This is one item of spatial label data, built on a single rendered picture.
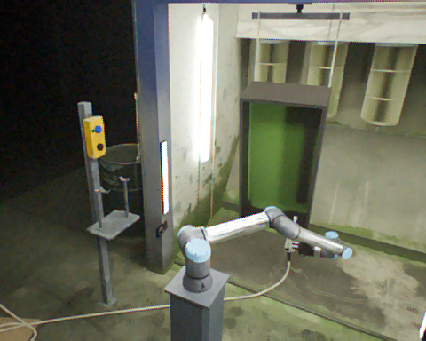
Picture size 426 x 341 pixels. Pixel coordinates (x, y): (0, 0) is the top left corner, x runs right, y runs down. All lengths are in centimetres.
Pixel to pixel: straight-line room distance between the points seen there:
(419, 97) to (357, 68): 63
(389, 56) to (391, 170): 114
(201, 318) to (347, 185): 233
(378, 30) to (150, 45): 197
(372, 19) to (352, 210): 180
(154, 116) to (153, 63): 38
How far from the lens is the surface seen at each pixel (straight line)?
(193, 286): 219
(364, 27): 354
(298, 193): 331
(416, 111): 406
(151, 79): 259
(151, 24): 255
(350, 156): 403
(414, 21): 353
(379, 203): 395
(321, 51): 364
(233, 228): 230
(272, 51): 379
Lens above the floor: 214
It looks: 24 degrees down
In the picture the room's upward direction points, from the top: 1 degrees clockwise
